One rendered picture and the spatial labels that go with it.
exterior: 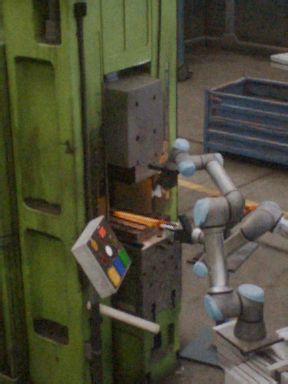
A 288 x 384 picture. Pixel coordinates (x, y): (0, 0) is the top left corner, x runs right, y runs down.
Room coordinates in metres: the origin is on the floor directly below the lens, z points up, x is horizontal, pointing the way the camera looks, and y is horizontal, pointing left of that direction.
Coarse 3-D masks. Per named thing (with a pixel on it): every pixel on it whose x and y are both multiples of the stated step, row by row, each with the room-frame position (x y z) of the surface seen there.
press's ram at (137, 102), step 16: (128, 80) 4.27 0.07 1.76; (144, 80) 4.26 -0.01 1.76; (160, 80) 4.26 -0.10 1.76; (112, 96) 4.10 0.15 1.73; (128, 96) 4.05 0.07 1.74; (144, 96) 4.15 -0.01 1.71; (160, 96) 4.26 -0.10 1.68; (112, 112) 4.10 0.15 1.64; (128, 112) 4.04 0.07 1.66; (144, 112) 4.15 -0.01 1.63; (160, 112) 4.26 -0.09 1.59; (112, 128) 4.10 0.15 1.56; (128, 128) 4.04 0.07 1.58; (144, 128) 4.15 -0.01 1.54; (160, 128) 4.26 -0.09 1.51; (112, 144) 4.10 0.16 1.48; (128, 144) 4.04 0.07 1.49; (144, 144) 4.14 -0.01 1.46; (160, 144) 4.26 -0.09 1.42; (112, 160) 4.11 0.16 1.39; (128, 160) 4.04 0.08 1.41; (144, 160) 4.14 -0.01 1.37
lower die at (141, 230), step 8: (112, 208) 4.42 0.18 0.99; (112, 216) 4.30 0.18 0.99; (112, 224) 4.21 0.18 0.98; (136, 224) 4.19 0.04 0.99; (144, 224) 4.17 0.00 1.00; (128, 232) 4.11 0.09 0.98; (136, 232) 4.10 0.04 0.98; (144, 232) 4.13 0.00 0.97; (152, 232) 4.19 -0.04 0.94; (136, 240) 4.08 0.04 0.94; (144, 240) 4.13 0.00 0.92
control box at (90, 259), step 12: (96, 228) 3.68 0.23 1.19; (108, 228) 3.79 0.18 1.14; (84, 240) 3.54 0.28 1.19; (96, 240) 3.60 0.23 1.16; (108, 240) 3.71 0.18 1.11; (84, 252) 3.49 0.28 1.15; (96, 252) 3.53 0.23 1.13; (84, 264) 3.49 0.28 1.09; (96, 264) 3.48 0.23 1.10; (108, 264) 3.56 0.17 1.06; (96, 276) 3.48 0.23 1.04; (108, 276) 3.49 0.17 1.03; (96, 288) 3.48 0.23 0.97; (108, 288) 3.47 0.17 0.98
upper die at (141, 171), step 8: (152, 160) 4.20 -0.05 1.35; (112, 168) 4.17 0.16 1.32; (120, 168) 4.14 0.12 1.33; (128, 168) 4.11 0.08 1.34; (136, 168) 4.09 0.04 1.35; (144, 168) 4.14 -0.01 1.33; (112, 176) 4.17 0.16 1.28; (120, 176) 4.14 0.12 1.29; (128, 176) 4.11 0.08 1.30; (136, 176) 4.09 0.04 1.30; (144, 176) 4.14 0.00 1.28
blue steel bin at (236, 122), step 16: (240, 80) 8.66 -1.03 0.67; (256, 80) 8.65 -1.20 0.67; (272, 80) 8.56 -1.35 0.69; (208, 96) 8.17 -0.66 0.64; (224, 96) 8.06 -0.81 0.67; (240, 96) 7.95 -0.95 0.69; (256, 96) 8.68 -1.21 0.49; (272, 96) 8.55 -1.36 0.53; (208, 112) 8.17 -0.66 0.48; (224, 112) 8.07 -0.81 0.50; (240, 112) 7.94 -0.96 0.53; (256, 112) 7.83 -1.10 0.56; (272, 112) 7.74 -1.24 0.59; (208, 128) 8.17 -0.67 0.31; (224, 128) 8.06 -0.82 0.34; (240, 128) 7.93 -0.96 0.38; (256, 128) 7.81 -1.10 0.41; (272, 128) 7.72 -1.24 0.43; (208, 144) 8.16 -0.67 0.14; (224, 144) 8.06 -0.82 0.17; (240, 144) 7.94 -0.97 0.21; (256, 144) 7.83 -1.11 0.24; (272, 144) 7.71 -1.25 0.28; (272, 160) 7.70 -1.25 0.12
